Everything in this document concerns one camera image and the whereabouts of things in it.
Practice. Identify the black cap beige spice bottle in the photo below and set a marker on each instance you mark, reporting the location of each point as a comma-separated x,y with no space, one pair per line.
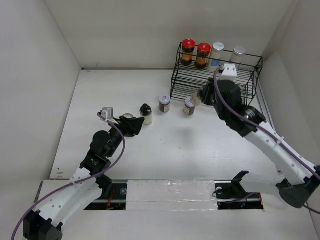
196,98

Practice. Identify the clear glass jar silver rim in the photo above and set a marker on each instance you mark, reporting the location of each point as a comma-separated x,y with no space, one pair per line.
128,115

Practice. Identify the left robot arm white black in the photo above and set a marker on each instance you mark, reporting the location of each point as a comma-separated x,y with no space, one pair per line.
87,184

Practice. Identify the black wire rack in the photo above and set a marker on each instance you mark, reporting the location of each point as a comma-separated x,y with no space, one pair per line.
186,80

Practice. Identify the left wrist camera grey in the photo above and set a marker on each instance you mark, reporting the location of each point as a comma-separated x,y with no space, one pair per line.
107,113

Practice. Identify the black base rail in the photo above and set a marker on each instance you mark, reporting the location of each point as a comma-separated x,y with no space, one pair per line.
172,196

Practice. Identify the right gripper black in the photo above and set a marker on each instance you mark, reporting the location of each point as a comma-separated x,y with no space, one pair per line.
210,89

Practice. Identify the black cap white powder bottle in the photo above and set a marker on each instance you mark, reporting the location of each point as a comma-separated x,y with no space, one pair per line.
146,112

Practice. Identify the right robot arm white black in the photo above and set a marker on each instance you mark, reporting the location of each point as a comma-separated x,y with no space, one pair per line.
299,178

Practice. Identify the red lid sauce jar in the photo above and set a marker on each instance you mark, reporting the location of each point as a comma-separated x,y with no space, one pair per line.
188,46
203,51

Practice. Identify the white lid dark sauce jar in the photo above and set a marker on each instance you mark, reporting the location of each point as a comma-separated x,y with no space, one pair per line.
164,103

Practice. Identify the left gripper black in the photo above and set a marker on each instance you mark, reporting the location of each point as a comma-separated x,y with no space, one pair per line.
130,126

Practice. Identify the white lid brown sauce jar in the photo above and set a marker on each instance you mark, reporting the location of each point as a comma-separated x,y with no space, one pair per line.
189,107

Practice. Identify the silver lid bead bottle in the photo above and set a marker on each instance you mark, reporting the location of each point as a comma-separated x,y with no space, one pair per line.
215,56
237,56

